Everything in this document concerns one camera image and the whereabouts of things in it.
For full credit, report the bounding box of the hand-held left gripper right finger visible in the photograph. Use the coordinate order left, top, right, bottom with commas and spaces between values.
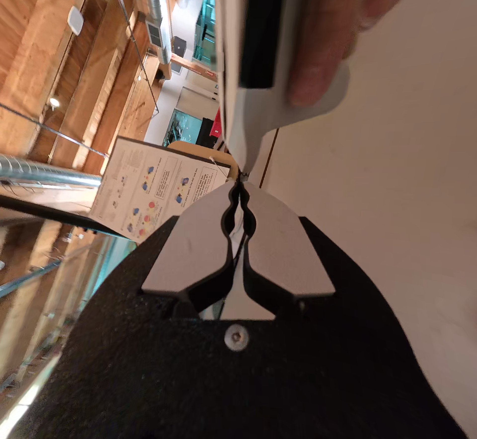
240, 182, 336, 314

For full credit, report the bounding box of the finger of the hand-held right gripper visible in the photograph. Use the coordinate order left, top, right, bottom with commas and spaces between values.
214, 0, 228, 149
224, 0, 279, 176

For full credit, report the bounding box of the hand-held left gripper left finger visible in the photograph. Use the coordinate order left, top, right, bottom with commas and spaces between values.
141, 181, 239, 313

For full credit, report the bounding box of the thin black cord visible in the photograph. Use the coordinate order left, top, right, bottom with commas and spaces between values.
232, 171, 250, 270

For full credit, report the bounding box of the person's right hand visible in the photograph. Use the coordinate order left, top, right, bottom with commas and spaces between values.
288, 0, 411, 108

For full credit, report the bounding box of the instruction sheet on board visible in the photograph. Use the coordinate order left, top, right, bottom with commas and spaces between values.
168, 141, 239, 183

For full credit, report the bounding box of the printed instruction sheet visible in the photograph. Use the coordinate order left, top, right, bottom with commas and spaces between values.
89, 137, 232, 244

